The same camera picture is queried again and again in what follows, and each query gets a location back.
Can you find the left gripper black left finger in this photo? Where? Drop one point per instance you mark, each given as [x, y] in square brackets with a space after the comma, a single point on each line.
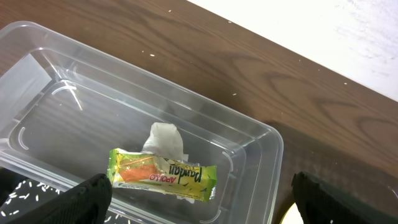
[68, 203]

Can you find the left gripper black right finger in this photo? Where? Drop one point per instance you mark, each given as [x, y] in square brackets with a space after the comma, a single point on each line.
[319, 202]

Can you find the green orange snack wrapper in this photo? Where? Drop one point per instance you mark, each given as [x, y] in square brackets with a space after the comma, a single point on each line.
[150, 172]

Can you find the white tissue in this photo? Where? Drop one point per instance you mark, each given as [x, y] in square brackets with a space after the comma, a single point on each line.
[166, 141]

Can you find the yellow plate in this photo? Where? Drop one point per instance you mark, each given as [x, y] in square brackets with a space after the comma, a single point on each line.
[292, 216]

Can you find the black plastic tray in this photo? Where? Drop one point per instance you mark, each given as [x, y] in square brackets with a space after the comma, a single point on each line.
[26, 195]

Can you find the clear plastic bin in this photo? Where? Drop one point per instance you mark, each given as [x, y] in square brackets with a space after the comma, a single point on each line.
[65, 105]

